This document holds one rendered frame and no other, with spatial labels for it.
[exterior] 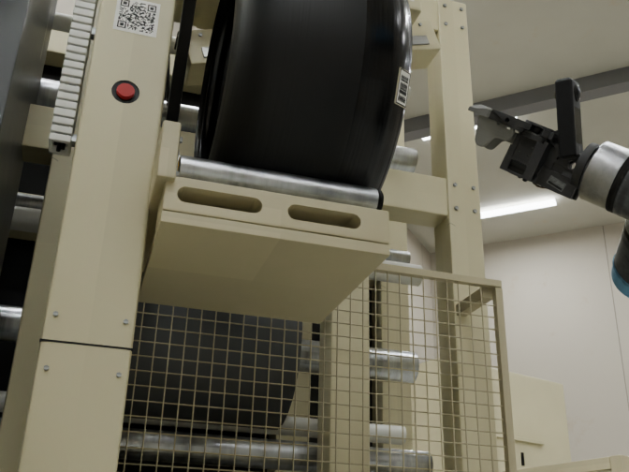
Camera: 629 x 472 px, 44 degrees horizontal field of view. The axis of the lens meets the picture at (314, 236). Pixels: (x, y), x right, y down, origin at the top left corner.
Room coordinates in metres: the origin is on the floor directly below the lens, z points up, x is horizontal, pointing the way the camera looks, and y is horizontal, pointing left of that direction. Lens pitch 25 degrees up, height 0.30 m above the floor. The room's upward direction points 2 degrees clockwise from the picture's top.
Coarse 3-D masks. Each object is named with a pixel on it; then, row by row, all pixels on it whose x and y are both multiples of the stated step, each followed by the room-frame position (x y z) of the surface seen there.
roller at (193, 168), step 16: (192, 160) 1.05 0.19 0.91; (208, 160) 1.06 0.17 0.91; (192, 176) 1.06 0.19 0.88; (208, 176) 1.06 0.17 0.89; (224, 176) 1.07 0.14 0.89; (240, 176) 1.07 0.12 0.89; (256, 176) 1.08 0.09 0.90; (272, 176) 1.09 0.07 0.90; (288, 176) 1.09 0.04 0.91; (304, 176) 1.11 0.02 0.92; (288, 192) 1.10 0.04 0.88; (304, 192) 1.11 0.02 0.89; (320, 192) 1.11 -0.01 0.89; (336, 192) 1.12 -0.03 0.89; (352, 192) 1.12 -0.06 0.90; (368, 192) 1.13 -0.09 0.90
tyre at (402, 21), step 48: (240, 0) 1.00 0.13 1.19; (288, 0) 0.96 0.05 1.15; (336, 0) 0.98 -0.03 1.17; (384, 0) 1.00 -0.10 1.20; (240, 48) 1.00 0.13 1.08; (288, 48) 0.98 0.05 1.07; (336, 48) 1.00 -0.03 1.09; (384, 48) 1.01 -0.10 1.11; (240, 96) 1.03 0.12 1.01; (288, 96) 1.02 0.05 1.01; (336, 96) 1.03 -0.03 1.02; (384, 96) 1.05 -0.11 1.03; (240, 144) 1.08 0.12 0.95; (288, 144) 1.07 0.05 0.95; (336, 144) 1.08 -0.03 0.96; (384, 144) 1.11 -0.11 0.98
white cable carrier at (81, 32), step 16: (80, 0) 1.08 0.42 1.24; (96, 0) 1.10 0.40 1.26; (80, 16) 1.07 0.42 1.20; (80, 32) 1.07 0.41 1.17; (80, 48) 1.08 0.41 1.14; (64, 64) 1.07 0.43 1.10; (80, 64) 1.08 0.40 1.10; (64, 80) 1.07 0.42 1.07; (80, 80) 1.08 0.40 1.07; (64, 96) 1.07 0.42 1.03; (64, 112) 1.07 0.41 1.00; (64, 128) 1.08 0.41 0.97; (64, 144) 1.10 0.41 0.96
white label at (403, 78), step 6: (402, 72) 1.05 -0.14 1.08; (408, 72) 1.06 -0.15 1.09; (402, 78) 1.05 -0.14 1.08; (408, 78) 1.07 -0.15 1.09; (402, 84) 1.06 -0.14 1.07; (408, 84) 1.07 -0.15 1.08; (396, 90) 1.05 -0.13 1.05; (402, 90) 1.07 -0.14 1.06; (396, 96) 1.06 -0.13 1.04; (402, 96) 1.07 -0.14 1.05; (396, 102) 1.06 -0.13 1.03; (402, 102) 1.08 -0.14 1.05
